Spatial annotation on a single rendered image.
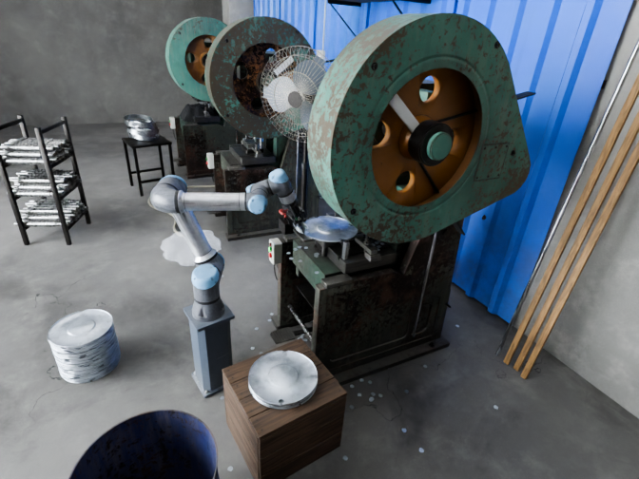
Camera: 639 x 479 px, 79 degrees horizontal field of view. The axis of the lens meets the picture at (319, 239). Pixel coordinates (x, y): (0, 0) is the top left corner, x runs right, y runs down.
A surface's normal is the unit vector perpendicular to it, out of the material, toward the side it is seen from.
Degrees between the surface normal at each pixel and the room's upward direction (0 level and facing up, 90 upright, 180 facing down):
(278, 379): 0
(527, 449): 0
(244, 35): 90
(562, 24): 90
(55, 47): 90
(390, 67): 90
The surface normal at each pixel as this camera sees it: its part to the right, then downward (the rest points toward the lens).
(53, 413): 0.06, -0.88
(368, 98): 0.44, 0.44
